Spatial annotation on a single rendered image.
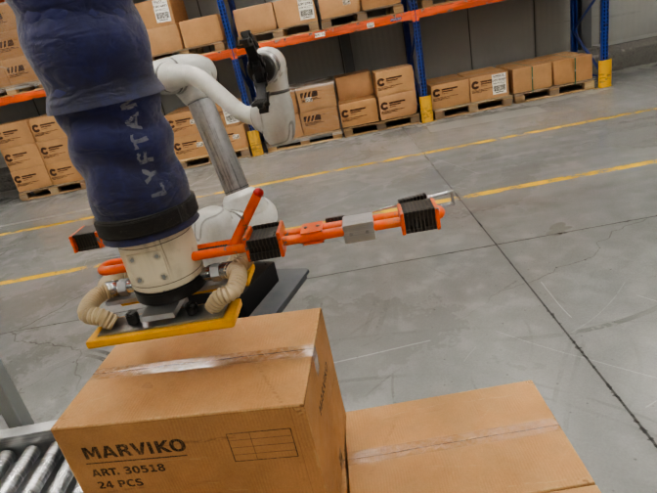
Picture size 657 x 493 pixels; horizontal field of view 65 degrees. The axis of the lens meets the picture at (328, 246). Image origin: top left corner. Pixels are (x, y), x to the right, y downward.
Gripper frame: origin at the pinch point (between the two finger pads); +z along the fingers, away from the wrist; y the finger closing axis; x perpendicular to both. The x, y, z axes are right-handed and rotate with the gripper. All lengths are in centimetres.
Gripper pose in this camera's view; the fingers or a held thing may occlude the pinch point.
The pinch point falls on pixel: (250, 75)
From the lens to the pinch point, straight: 133.2
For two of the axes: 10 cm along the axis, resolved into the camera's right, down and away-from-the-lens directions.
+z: -0.2, 4.0, -9.2
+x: -9.8, 1.7, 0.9
